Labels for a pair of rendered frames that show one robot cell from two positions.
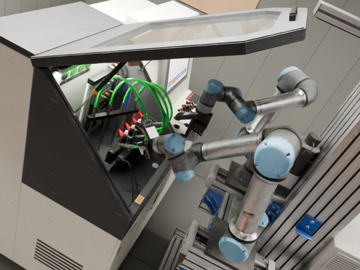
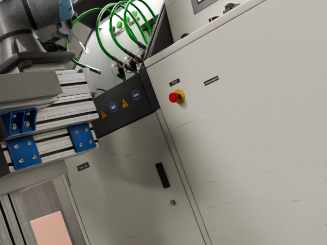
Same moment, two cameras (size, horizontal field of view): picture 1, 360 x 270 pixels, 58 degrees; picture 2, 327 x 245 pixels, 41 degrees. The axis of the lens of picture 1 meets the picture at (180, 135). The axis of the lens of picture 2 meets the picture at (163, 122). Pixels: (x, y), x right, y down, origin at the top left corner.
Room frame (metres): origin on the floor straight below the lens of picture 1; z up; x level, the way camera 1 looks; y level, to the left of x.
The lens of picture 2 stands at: (2.53, -1.43, 0.62)
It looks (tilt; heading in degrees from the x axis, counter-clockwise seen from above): 4 degrees up; 122
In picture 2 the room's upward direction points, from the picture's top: 21 degrees counter-clockwise
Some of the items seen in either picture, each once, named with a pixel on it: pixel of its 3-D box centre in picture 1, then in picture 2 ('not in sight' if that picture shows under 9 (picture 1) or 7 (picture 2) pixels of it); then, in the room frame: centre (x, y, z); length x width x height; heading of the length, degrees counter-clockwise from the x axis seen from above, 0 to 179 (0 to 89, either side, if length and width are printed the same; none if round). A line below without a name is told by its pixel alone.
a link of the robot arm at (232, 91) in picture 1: (230, 96); not in sight; (1.41, -0.14, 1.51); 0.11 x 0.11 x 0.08; 38
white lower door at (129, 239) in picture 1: (134, 232); (130, 212); (1.32, 0.01, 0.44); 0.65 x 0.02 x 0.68; 173
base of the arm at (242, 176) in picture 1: (250, 173); (21, 51); (1.52, -0.45, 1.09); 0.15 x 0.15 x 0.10
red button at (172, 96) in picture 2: not in sight; (175, 96); (1.77, -0.07, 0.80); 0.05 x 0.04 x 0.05; 173
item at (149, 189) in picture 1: (152, 185); (99, 117); (1.33, 0.02, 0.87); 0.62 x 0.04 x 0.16; 173
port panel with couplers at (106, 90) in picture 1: (111, 79); not in sight; (1.63, 0.49, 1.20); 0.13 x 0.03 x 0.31; 173
